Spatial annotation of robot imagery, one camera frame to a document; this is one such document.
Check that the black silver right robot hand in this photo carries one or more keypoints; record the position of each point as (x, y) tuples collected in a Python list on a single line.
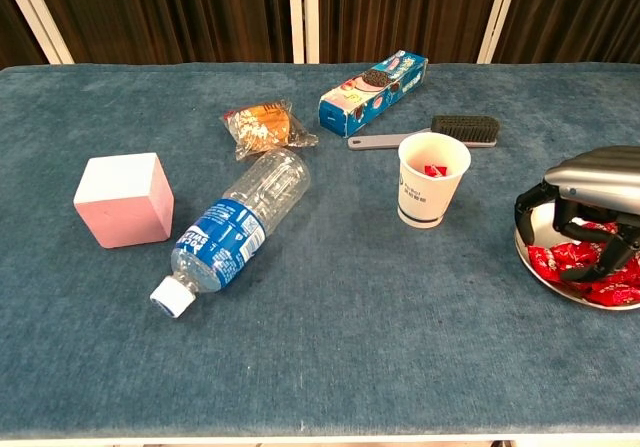
[(600, 172)]

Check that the red candy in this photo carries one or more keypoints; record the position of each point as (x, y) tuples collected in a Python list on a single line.
[(616, 296), (435, 171), (597, 227), (572, 255), (542, 262), (626, 279)]

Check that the oval metal plate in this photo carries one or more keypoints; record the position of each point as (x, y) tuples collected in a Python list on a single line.
[(542, 222)]

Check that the white paper cup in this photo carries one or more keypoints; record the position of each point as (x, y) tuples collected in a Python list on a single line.
[(425, 202)]

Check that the grey brush black bristles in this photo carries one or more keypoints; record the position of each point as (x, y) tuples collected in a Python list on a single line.
[(465, 126)]

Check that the dark brown curtain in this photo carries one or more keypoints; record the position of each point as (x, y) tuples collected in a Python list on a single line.
[(165, 14), (405, 12), (12, 37), (575, 14)]

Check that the blue cookie box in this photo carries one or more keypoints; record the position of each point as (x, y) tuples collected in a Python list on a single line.
[(370, 97)]

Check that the blue velvet table cloth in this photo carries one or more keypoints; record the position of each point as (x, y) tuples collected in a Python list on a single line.
[(350, 317)]

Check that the wrapped bread bun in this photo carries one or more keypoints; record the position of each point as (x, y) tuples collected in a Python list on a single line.
[(260, 127)]

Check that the clear plastic bottle blue label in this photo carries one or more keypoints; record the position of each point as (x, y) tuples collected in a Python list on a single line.
[(225, 237)]

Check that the pink foam cube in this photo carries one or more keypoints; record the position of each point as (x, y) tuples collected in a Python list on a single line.
[(125, 207)]

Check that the white frame post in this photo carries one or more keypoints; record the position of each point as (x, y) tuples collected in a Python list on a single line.
[(500, 14), (42, 17), (303, 14)]

